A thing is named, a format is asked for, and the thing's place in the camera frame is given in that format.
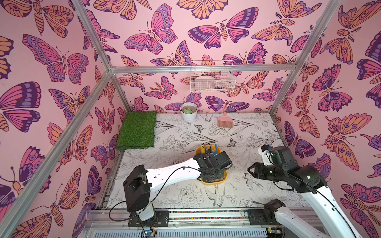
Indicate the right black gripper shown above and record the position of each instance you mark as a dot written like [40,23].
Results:
[261,171]

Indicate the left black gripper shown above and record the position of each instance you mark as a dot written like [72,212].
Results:
[221,176]

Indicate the blue fork yellow handle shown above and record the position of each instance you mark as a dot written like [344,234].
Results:
[214,149]

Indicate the yellow plastic storage tray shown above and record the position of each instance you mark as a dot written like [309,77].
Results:
[204,151]

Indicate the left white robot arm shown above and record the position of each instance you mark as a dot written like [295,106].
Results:
[141,183]

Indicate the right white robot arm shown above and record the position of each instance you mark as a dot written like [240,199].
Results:
[279,165]

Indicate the pink hand brush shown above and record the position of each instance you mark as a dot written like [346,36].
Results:
[224,121]

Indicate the white pot with succulent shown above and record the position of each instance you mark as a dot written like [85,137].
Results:
[188,112]

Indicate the green artificial grass mat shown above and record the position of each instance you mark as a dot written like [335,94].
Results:
[137,131]

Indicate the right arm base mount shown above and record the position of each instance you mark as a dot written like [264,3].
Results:
[263,217]

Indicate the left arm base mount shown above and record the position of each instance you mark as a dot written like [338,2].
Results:
[158,218]

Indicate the white wire wall basket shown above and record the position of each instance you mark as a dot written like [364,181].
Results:
[212,78]

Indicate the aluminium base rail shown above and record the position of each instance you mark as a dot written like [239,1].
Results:
[196,223]

